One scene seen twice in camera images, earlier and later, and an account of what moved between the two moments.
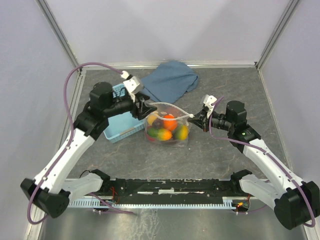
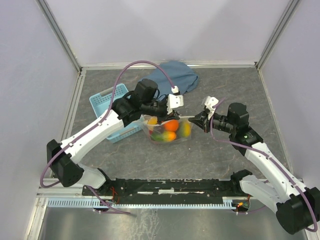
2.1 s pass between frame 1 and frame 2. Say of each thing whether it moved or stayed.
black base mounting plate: stayed
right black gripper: stayed
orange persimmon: stayed
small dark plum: moved
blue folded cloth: stayed
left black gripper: moved
